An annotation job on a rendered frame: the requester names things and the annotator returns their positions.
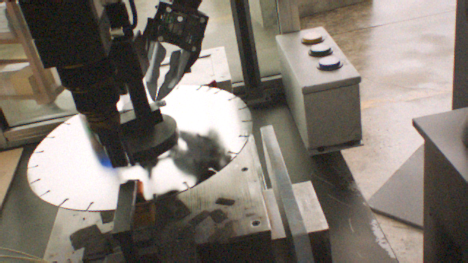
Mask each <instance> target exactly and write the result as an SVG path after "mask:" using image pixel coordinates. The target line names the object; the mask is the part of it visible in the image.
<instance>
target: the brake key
mask: <svg viewBox="0 0 468 263"><path fill-rule="evenodd" d="M338 65H340V59H339V58H338V57H336V56H326V57H323V58H321V59H320V60H319V67H321V68H326V69H329V68H334V67H337V66H338Z"/></svg>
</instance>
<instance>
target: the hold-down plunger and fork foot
mask: <svg viewBox="0 0 468 263"><path fill-rule="evenodd" d="M125 85H126V87H127V92H129V97H130V99H131V103H132V106H133V110H131V112H128V113H124V114H122V115H121V125H120V127H121V131H122V133H123V136H124V139H125V140H126V142H127V146H129V141H127V136H129V135H132V134H135V133H137V132H140V131H142V130H145V129H148V128H149V127H150V126H153V125H156V124H158V123H161V122H163V121H164V118H163V115H162V110H161V108H160V107H158V106H157V105H156V104H154V103H153V102H152V103H150V102H149V99H148V94H147V91H146V87H145V83H144V81H143V80H141V81H139V82H136V83H131V84H125ZM95 137H96V139H97V141H99V142H100V145H101V146H102V147H103V146H105V144H104V141H103V139H102V135H97V134H95ZM106 137H107V141H108V142H109V146H110V149H111V152H112V154H113V156H114V159H115V162H116V165H117V167H116V168H118V167H128V166H129V164H128V161H127V157H126V154H125V150H124V147H123V145H122V142H121V140H120V137H119V135H118V132H117V130H116V131H115V132H112V133H110V134H106ZM129 149H130V152H131V153H132V151H131V148H130V146H129Z"/></svg>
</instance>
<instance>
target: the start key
mask: <svg viewBox="0 0 468 263"><path fill-rule="evenodd" d="M330 51H331V46H330V45H326V44H319V45H315V46H313V47H312V48H310V53H312V54H316V55H320V54H325V53H329V52H330Z"/></svg>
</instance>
